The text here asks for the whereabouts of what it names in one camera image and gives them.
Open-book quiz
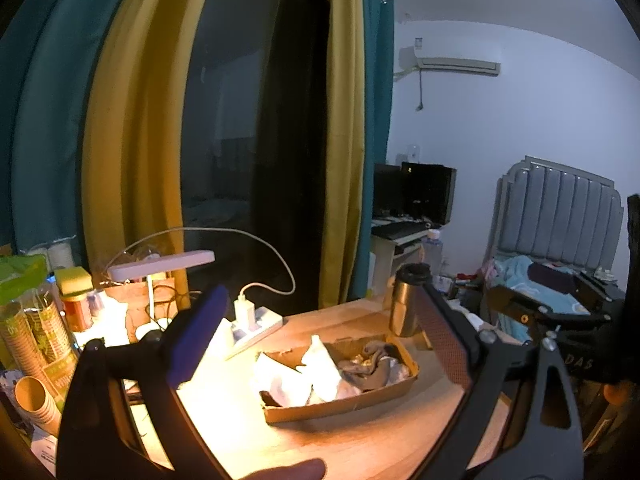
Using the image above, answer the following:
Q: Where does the person's left hand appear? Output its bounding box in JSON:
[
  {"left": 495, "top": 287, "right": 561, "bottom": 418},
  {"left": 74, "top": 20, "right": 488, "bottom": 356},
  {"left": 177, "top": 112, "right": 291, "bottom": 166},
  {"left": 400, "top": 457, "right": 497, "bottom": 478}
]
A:
[{"left": 234, "top": 458, "right": 327, "bottom": 480}]

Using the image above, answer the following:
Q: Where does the stack of green paper cups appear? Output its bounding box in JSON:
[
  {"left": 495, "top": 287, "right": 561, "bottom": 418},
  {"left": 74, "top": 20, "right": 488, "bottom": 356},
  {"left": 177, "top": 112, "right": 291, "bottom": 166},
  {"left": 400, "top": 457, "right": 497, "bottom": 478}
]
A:
[{"left": 0, "top": 298, "right": 77, "bottom": 398}]

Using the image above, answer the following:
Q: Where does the steel thermos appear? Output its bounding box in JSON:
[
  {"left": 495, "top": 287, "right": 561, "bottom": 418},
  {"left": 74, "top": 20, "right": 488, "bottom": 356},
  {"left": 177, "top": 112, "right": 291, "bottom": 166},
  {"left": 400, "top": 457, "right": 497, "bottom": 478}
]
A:
[{"left": 382, "top": 262, "right": 434, "bottom": 339}]

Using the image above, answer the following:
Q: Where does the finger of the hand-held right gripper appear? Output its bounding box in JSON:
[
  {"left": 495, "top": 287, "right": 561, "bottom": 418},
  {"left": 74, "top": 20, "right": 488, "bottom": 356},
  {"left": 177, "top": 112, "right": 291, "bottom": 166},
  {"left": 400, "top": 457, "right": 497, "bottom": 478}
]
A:
[
  {"left": 574, "top": 270, "right": 627, "bottom": 307},
  {"left": 487, "top": 284, "right": 609, "bottom": 332}
]

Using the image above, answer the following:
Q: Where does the black monitor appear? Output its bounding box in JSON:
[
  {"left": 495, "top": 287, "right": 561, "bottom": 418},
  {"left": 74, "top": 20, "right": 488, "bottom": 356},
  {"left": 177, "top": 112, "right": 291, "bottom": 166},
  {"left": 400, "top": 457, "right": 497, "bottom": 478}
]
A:
[
  {"left": 373, "top": 162, "right": 404, "bottom": 217},
  {"left": 400, "top": 161, "right": 457, "bottom": 227}
]

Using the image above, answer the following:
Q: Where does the brown paper bag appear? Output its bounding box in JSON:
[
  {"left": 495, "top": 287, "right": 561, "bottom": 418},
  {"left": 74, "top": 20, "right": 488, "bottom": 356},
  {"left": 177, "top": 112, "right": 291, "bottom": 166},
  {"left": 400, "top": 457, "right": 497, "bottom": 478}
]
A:
[{"left": 99, "top": 280, "right": 177, "bottom": 342}]

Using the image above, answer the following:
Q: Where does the white charger with white cable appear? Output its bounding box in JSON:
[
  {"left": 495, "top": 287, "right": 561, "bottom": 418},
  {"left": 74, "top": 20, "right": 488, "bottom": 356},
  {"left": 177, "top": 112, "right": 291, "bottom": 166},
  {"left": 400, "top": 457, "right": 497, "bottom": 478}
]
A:
[{"left": 233, "top": 295, "right": 256, "bottom": 331}]

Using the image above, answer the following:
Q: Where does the yellow curtain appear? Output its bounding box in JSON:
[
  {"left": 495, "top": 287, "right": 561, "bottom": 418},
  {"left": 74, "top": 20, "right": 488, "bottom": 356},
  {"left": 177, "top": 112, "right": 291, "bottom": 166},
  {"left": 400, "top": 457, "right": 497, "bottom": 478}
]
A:
[
  {"left": 319, "top": 0, "right": 367, "bottom": 307},
  {"left": 81, "top": 0, "right": 222, "bottom": 293}
]

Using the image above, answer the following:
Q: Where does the dark grey sock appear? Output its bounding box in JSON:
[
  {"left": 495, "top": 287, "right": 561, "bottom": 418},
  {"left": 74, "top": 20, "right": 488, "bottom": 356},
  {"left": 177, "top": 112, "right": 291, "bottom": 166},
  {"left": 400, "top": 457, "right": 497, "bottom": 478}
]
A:
[{"left": 336, "top": 340, "right": 402, "bottom": 394}]

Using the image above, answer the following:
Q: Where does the black keyboard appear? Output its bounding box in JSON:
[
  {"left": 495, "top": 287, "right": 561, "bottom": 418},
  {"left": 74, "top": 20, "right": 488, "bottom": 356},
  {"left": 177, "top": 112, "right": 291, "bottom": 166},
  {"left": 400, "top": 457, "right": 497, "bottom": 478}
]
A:
[{"left": 372, "top": 220, "right": 432, "bottom": 242}]

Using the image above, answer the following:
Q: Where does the clear water bottle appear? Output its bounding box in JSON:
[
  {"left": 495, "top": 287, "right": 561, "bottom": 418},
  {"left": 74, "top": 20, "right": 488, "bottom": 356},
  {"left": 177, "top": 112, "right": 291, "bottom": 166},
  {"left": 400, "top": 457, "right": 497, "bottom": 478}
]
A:
[{"left": 421, "top": 228, "right": 445, "bottom": 282}]

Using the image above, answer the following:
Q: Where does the white computer desk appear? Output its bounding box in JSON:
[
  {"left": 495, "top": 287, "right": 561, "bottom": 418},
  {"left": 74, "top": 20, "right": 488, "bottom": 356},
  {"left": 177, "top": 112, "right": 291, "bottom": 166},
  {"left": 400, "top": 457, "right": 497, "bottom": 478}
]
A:
[{"left": 369, "top": 220, "right": 444, "bottom": 297}]

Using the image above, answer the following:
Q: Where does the white air conditioner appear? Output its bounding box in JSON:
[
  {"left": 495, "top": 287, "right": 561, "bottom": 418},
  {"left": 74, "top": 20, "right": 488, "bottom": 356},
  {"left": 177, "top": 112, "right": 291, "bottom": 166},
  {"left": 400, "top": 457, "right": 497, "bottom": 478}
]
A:
[{"left": 399, "top": 44, "right": 502, "bottom": 79}]

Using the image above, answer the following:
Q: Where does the kraft paper cup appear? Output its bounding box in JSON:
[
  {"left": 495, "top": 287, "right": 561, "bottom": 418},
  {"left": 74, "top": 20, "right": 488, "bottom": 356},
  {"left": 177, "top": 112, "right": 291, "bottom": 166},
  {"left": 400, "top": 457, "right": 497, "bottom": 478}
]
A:
[{"left": 13, "top": 375, "right": 64, "bottom": 437}]

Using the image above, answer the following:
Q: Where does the yellow sponge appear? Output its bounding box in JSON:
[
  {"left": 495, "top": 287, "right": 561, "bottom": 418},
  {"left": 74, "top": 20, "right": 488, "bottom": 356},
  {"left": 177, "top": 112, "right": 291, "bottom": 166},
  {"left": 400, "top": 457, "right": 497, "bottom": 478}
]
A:
[{"left": 53, "top": 265, "right": 94, "bottom": 295}]

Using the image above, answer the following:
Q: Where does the teal curtain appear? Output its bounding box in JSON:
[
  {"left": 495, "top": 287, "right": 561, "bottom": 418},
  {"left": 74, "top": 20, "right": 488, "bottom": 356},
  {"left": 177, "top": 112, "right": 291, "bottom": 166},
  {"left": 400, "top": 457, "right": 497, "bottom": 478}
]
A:
[
  {"left": 0, "top": 0, "right": 147, "bottom": 257},
  {"left": 349, "top": 0, "right": 397, "bottom": 302}
]

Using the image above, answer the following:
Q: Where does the person's right hand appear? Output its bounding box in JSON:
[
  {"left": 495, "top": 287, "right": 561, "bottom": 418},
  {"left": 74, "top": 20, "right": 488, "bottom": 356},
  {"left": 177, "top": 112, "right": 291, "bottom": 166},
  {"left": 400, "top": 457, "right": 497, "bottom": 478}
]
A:
[{"left": 602, "top": 379, "right": 632, "bottom": 407}]

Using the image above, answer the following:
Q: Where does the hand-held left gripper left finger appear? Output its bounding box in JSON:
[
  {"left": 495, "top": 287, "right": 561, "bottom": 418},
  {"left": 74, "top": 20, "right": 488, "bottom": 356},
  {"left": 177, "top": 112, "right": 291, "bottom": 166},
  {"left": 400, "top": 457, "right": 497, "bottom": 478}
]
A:
[{"left": 56, "top": 284, "right": 229, "bottom": 480}]

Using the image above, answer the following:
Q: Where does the printed paper sheet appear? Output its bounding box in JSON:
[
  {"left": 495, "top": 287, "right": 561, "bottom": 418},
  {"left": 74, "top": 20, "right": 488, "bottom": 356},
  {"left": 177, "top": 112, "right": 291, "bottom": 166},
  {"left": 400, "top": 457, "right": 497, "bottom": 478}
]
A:
[{"left": 30, "top": 425, "right": 59, "bottom": 477}]

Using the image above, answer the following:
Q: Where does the red-lidded jar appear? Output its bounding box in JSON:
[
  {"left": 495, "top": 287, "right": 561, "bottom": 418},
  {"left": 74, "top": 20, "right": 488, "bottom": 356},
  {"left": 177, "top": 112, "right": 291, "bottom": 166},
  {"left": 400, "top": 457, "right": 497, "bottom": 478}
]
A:
[{"left": 62, "top": 290, "right": 95, "bottom": 333}]

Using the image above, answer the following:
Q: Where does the light blue blanket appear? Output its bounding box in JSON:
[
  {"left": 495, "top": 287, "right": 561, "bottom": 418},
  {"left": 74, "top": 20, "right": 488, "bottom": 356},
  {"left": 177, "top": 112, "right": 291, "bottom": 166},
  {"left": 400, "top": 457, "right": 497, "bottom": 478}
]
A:
[{"left": 481, "top": 254, "right": 597, "bottom": 342}]

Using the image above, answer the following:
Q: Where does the crumpled white tissue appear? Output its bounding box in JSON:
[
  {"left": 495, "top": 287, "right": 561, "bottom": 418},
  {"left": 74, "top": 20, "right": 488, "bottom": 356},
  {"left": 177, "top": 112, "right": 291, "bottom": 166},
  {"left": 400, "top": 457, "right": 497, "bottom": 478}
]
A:
[{"left": 254, "top": 334, "right": 357, "bottom": 407}]

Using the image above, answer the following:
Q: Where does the white desk lamp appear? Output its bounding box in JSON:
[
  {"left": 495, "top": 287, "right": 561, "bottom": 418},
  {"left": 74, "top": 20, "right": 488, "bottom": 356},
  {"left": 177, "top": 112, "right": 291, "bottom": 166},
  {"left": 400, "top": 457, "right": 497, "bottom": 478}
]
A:
[{"left": 106, "top": 249, "right": 217, "bottom": 346}]

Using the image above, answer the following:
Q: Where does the green plastic bag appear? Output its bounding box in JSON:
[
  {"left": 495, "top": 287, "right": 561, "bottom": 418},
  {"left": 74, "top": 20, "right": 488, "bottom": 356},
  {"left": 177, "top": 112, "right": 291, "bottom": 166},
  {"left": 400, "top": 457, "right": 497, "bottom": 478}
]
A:
[{"left": 0, "top": 253, "right": 49, "bottom": 307}]

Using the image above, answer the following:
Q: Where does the dark cloth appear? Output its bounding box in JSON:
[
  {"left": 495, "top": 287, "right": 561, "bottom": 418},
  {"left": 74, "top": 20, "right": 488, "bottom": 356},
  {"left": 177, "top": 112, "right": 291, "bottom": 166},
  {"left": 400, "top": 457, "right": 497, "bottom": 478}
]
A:
[{"left": 527, "top": 261, "right": 577, "bottom": 297}]

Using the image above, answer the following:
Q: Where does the white cable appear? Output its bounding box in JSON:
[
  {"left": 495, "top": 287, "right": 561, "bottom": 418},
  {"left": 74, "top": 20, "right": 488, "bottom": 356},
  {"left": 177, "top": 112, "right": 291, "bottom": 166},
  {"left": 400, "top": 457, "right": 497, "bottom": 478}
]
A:
[{"left": 107, "top": 227, "right": 296, "bottom": 302}]

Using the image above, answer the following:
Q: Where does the dark glass window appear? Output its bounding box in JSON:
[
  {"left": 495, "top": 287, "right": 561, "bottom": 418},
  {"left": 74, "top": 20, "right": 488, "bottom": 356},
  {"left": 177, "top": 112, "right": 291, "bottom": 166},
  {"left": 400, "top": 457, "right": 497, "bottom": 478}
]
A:
[{"left": 179, "top": 0, "right": 332, "bottom": 312}]

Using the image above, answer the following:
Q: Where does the grey padded headboard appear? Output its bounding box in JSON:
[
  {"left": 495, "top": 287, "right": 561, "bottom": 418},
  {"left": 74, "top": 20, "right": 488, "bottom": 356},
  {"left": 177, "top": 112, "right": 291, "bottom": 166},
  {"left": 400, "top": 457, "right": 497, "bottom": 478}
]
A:
[{"left": 486, "top": 155, "right": 627, "bottom": 274}]

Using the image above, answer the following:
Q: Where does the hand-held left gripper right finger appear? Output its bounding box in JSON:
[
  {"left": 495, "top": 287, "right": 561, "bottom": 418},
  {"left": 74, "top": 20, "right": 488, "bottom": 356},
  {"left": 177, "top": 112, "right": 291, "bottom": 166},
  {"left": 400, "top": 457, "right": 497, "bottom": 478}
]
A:
[{"left": 414, "top": 279, "right": 584, "bottom": 480}]

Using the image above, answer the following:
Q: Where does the cardboard box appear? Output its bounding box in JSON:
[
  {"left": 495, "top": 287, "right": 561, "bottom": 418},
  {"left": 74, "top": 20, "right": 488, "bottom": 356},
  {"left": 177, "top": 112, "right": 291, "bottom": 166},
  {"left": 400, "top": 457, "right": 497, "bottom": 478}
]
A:
[{"left": 257, "top": 332, "right": 420, "bottom": 425}]

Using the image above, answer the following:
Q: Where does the white power strip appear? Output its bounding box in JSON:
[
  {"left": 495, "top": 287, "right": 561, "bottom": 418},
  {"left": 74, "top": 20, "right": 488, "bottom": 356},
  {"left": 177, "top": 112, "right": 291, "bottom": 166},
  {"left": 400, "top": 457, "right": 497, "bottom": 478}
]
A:
[{"left": 226, "top": 307, "right": 285, "bottom": 361}]

